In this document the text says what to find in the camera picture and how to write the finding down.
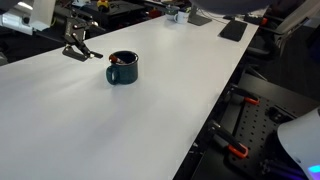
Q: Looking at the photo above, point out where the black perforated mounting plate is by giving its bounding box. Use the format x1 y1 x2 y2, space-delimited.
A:
225 97 305 180

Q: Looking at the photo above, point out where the orange black clamp far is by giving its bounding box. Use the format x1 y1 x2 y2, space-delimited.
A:
227 85 260 105

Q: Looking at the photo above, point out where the red white marker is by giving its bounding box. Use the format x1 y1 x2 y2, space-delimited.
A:
109 55 125 64

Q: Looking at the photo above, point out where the white mug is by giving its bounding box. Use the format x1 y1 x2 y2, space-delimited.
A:
174 11 189 24

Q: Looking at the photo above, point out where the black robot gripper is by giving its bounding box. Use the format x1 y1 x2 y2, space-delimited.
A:
62 18 103 62

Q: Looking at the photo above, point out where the orange black clamp near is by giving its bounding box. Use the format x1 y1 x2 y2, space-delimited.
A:
209 121 249 159

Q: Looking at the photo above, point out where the grey office chair right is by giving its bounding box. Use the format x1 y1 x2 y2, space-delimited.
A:
245 0 320 61

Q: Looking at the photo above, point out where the orange black clamp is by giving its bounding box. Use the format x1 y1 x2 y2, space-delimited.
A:
227 85 260 105
209 121 249 159

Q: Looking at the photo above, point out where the dark green enamel mug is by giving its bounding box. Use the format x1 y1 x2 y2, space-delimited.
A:
106 51 139 85

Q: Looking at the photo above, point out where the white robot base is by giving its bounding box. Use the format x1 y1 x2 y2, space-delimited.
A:
277 107 320 180

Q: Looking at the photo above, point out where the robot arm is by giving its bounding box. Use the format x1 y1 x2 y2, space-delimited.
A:
0 0 104 62

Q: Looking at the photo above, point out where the black keyboard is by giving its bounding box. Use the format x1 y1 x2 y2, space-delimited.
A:
219 20 247 42

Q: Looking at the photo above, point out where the grey monitor stand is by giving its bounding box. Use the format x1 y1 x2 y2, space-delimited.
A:
188 5 211 26

